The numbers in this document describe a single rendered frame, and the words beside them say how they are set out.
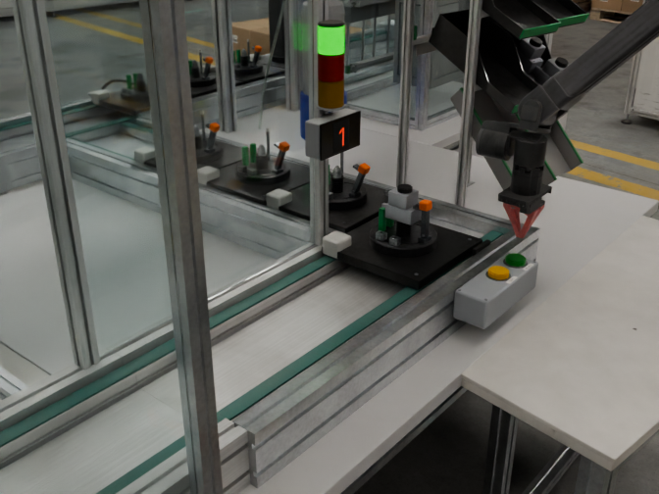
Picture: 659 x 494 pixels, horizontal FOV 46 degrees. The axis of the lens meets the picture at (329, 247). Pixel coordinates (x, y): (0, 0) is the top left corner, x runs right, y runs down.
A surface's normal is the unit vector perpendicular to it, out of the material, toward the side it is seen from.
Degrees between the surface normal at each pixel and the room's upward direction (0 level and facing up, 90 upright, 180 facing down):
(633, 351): 0
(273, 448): 90
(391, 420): 0
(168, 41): 90
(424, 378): 0
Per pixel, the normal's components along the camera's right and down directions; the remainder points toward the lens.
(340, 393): 0.77, 0.28
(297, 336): 0.00, -0.90
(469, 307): -0.64, 0.34
